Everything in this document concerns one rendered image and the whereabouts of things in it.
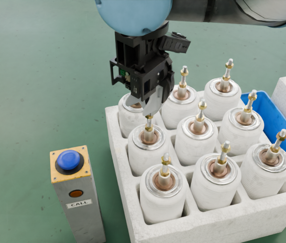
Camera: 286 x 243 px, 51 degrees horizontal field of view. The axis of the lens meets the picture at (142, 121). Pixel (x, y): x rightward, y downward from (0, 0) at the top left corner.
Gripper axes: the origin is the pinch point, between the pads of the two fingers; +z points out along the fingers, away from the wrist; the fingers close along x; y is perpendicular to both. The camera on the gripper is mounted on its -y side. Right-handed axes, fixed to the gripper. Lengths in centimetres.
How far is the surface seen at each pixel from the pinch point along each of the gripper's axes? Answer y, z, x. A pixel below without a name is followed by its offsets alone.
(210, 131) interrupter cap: -9.6, 9.0, 9.8
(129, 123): -2.1, 12.2, -8.2
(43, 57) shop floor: -23, 34, -77
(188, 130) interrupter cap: -6.6, 8.9, 5.8
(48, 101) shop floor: -6, 34, -53
